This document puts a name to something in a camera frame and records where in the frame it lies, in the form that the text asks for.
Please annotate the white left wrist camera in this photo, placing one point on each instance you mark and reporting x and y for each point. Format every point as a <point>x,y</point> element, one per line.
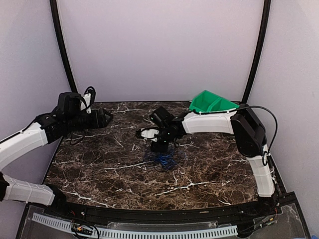
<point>87,100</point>

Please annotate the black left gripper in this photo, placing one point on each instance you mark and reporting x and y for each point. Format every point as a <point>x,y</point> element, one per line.
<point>102,123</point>

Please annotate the white slotted cable duct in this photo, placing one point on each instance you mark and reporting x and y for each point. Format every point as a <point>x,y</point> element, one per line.
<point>138,231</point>

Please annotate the green plastic bin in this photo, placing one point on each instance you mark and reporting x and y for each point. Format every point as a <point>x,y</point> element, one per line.
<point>222,104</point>
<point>204,102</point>

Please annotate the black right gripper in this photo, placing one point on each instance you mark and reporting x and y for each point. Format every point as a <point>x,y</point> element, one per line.
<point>162,148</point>

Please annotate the black frame post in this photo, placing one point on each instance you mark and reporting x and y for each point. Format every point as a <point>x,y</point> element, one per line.
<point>258,51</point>
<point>61,45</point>

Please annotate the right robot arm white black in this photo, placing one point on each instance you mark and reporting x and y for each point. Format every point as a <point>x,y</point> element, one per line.
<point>241,122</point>

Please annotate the black frame post left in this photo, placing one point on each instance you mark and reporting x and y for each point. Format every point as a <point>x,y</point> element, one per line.
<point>61,45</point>

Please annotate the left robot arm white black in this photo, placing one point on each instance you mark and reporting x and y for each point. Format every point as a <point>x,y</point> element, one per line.
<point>72,113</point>

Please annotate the black frame post right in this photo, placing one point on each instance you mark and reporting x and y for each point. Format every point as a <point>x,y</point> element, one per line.
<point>258,51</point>

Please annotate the green plastic bin left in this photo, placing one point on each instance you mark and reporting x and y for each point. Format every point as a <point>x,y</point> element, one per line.
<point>204,102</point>

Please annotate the black front rail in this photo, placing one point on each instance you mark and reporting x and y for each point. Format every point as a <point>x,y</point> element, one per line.
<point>242,214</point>

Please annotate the green plastic bin middle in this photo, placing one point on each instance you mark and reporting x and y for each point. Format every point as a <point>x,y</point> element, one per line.
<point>222,104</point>

